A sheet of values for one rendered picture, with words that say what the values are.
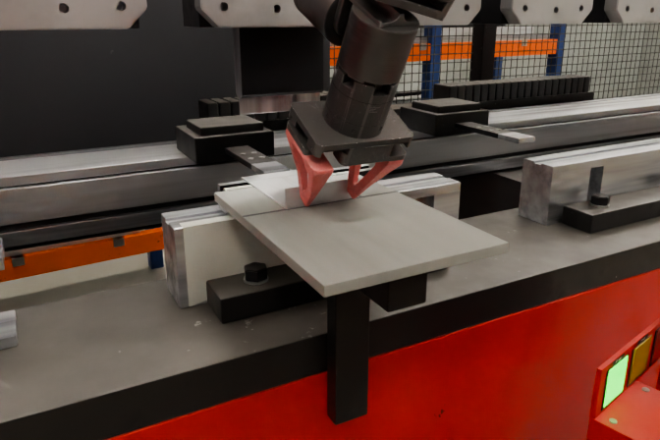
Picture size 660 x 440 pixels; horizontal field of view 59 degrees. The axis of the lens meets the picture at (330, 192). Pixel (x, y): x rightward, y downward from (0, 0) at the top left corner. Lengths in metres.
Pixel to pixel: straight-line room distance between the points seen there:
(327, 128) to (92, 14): 0.23
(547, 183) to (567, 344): 0.24
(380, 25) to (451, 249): 0.19
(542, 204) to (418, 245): 0.48
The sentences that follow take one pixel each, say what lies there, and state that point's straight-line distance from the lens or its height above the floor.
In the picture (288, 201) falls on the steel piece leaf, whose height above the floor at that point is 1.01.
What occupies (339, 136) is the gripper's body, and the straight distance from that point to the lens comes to 0.52.
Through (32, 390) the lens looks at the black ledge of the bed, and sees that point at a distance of 0.60.
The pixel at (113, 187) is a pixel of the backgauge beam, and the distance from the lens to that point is 0.88.
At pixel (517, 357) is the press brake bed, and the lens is 0.83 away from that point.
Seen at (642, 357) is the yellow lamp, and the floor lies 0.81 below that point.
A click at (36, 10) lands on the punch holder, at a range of 0.58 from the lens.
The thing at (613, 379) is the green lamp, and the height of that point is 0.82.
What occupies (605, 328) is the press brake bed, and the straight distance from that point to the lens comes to 0.95.
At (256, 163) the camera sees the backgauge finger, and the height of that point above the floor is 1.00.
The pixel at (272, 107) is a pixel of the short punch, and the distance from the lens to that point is 0.68.
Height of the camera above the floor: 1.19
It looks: 17 degrees down
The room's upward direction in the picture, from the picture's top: straight up
